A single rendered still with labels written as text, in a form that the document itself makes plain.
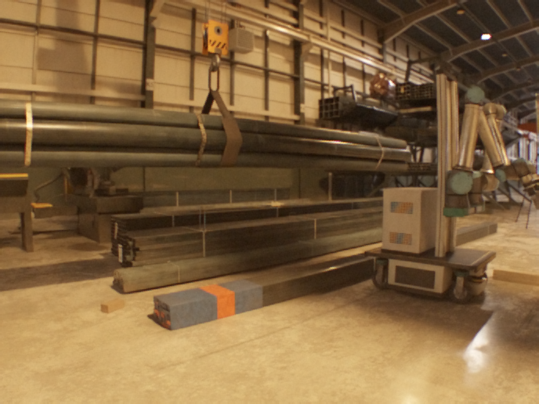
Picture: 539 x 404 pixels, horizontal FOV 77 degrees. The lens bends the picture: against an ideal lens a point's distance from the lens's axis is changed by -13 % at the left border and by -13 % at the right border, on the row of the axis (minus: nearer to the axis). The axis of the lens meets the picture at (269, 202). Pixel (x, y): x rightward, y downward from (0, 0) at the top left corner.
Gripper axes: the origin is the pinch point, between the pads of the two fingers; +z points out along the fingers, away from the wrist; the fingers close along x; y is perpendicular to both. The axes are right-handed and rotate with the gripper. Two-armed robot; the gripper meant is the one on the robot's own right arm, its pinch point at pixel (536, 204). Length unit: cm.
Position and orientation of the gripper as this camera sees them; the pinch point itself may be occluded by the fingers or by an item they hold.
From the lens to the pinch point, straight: 293.3
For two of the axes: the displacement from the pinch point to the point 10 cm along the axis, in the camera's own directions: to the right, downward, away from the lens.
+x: -5.7, 1.7, -8.0
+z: 3.9, 9.2, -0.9
